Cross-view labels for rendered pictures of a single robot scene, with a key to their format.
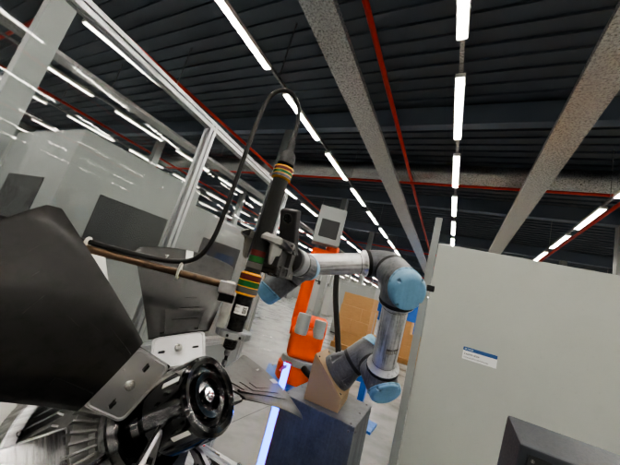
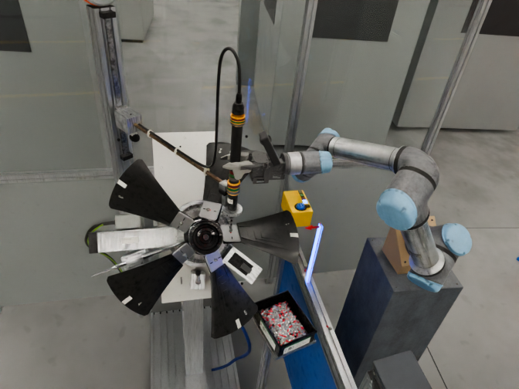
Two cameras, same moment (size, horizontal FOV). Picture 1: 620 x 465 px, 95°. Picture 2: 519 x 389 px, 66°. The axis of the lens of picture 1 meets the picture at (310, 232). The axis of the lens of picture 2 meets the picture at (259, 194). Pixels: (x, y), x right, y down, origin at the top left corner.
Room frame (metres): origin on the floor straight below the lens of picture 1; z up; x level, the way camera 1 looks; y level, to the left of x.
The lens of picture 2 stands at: (0.00, -0.79, 2.19)
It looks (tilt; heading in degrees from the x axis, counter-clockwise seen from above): 37 degrees down; 51
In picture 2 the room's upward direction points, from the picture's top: 6 degrees clockwise
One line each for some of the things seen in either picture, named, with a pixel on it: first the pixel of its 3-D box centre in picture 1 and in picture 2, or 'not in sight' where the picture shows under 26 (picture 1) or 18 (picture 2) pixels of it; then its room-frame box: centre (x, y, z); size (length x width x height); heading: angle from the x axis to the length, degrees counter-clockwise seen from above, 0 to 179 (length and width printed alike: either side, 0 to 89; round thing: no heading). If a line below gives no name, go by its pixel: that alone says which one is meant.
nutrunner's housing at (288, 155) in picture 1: (263, 237); (235, 161); (0.60, 0.09, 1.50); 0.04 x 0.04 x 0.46
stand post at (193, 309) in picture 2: not in sight; (193, 329); (0.51, 0.24, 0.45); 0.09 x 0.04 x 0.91; 157
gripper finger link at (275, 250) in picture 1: (272, 250); (237, 171); (0.59, 0.07, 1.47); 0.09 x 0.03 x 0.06; 167
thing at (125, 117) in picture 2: not in sight; (127, 120); (0.46, 0.71, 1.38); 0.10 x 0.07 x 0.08; 102
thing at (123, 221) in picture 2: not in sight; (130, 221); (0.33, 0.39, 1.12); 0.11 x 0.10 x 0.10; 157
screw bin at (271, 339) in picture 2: not in sight; (283, 322); (0.71, -0.14, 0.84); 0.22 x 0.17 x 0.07; 83
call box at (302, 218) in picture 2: not in sight; (296, 209); (1.04, 0.23, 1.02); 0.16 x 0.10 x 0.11; 67
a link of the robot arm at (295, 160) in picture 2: (292, 261); (291, 163); (0.77, 0.02, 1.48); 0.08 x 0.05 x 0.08; 67
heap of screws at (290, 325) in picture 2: not in sight; (283, 325); (0.71, -0.15, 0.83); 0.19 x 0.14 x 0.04; 83
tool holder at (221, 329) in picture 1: (235, 310); (230, 198); (0.59, 0.10, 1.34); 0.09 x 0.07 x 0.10; 102
